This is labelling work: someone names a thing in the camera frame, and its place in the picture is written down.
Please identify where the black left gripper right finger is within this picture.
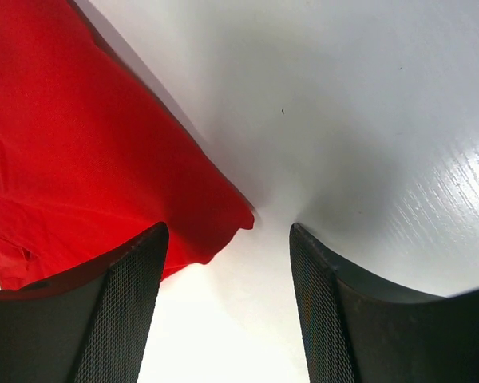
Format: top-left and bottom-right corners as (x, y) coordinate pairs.
(289, 223), (479, 382)

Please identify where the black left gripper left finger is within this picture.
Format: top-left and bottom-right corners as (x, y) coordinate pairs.
(0, 223), (168, 382)

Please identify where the bright red t shirt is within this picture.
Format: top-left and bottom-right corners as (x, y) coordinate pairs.
(0, 1), (255, 290)

